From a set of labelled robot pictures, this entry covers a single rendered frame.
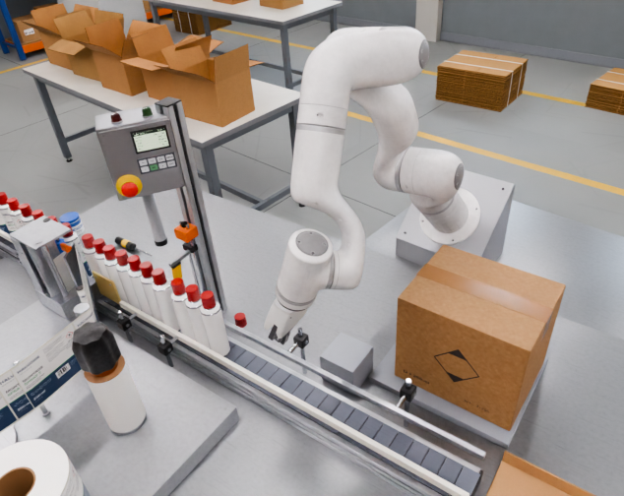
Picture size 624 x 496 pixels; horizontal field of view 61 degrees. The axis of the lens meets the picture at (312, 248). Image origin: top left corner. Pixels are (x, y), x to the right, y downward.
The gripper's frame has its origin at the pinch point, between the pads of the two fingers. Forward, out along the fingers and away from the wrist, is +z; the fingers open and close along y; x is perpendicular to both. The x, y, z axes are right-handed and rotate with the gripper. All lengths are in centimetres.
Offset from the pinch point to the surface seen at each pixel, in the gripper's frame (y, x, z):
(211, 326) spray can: 2.1, -18.2, 14.3
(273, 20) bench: -315, -236, 117
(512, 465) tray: -13, 56, 5
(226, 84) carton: -133, -131, 56
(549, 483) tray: -13, 64, 2
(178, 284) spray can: 1.1, -30.9, 10.1
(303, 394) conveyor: -0.7, 10.2, 16.8
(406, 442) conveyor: -2.6, 35.7, 7.6
